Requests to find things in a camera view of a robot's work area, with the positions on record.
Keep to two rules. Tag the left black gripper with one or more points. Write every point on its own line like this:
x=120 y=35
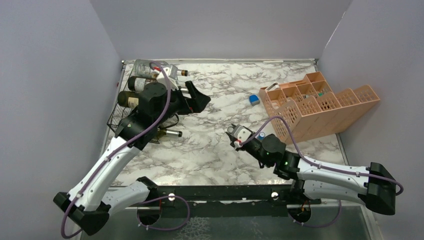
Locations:
x=195 y=104

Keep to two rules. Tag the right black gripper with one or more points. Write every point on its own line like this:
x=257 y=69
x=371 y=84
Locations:
x=232 y=138

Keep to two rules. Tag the dark green wine bottle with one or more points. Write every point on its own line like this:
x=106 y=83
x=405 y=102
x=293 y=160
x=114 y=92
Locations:
x=128 y=99

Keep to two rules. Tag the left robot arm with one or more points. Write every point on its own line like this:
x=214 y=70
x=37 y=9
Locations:
x=88 y=204

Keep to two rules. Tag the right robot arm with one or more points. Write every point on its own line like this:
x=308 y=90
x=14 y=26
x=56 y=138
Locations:
x=372 y=186

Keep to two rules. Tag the bottle with brown cap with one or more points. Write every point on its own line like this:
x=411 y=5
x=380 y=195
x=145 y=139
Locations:
x=181 y=72

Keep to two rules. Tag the lower wine bottle silver foil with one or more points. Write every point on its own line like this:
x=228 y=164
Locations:
x=168 y=133

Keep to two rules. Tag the wine bottle silver foil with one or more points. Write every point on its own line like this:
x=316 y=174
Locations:
x=168 y=133
x=137 y=84

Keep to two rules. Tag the clear bottle in rack top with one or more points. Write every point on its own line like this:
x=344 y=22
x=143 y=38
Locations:
x=141 y=68

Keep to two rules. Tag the blue small cylinder can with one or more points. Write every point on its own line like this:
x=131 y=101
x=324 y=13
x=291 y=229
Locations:
x=261 y=136

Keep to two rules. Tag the blue rectangular small box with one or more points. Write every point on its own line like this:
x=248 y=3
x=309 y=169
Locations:
x=254 y=99

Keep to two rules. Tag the pink plastic organizer basket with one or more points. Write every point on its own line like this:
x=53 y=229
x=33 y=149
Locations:
x=311 y=108

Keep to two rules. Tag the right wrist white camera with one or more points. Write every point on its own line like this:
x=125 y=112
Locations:
x=241 y=134

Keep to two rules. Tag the wrist white camera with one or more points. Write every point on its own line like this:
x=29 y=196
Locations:
x=241 y=134
x=171 y=73

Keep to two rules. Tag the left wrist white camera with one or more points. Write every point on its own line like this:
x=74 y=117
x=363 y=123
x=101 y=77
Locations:
x=171 y=73

